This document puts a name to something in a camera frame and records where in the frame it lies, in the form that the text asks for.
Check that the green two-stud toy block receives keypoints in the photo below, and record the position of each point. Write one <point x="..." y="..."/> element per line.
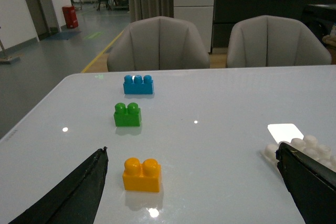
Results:
<point x="127" y="116"/>

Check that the white studded base plate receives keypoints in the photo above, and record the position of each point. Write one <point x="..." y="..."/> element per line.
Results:
<point x="308" y="145"/>

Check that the red fire extinguisher box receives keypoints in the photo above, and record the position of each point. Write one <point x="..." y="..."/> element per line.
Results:
<point x="70" y="16"/>

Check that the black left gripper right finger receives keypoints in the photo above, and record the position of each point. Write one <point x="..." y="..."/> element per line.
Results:
<point x="311" y="184"/>

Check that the blue three-stud toy block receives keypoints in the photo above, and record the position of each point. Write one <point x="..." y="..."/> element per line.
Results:
<point x="138" y="84"/>

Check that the dark grey counter cabinet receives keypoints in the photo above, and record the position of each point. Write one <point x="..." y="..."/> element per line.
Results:
<point x="228" y="12"/>

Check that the right grey upholstered chair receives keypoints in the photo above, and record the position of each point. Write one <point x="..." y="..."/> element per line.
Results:
<point x="271" y="41"/>

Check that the left grey upholstered chair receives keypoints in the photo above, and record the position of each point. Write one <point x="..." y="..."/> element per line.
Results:
<point x="158" y="43"/>

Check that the yellow two-stud toy block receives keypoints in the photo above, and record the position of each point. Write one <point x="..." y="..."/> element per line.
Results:
<point x="144" y="176"/>

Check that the grey upholstered chair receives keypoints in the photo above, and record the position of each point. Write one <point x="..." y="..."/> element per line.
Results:
<point x="158" y="43"/>
<point x="271" y="41"/>

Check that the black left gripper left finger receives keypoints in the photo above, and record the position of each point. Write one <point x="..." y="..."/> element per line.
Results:
<point x="76" y="198"/>

